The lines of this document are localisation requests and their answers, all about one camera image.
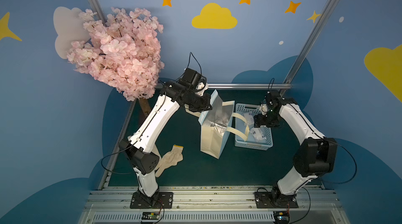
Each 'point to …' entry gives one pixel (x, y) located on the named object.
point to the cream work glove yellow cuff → (169, 158)
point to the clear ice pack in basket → (257, 134)
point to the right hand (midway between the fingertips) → (264, 123)
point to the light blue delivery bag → (215, 123)
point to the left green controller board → (151, 215)
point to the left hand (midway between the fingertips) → (212, 105)
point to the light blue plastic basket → (247, 135)
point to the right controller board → (281, 217)
